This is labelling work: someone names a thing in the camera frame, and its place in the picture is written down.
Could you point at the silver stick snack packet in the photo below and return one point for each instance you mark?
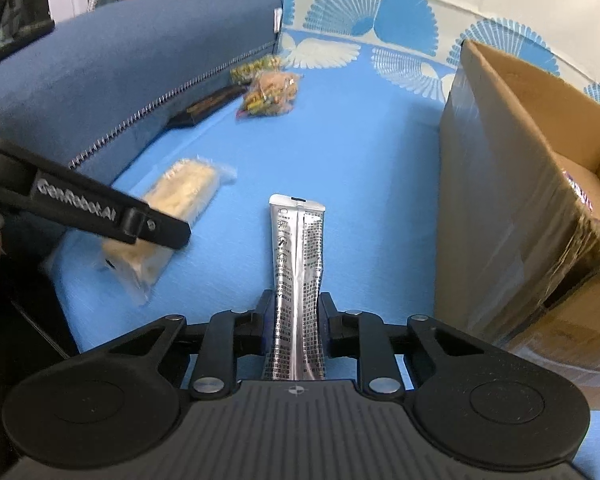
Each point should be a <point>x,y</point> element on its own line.
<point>295,260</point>

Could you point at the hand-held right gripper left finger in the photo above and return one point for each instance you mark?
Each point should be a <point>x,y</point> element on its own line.
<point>260,322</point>

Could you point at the brown cardboard box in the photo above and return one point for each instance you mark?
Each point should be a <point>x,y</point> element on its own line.
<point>505,185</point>

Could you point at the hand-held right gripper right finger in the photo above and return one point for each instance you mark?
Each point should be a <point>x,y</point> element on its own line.
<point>327,325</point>

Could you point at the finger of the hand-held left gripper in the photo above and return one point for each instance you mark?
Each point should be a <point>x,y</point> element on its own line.
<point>160,230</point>

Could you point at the clear pale cracker packet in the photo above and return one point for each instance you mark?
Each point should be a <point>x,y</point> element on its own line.
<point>185,190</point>

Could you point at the clear green nut packet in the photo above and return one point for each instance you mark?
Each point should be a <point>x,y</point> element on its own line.
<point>255,67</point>

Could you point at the black snack packet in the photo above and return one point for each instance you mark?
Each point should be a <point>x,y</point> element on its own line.
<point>205,105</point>

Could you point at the clear brown nut brittle packet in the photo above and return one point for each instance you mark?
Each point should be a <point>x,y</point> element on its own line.
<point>270,92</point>

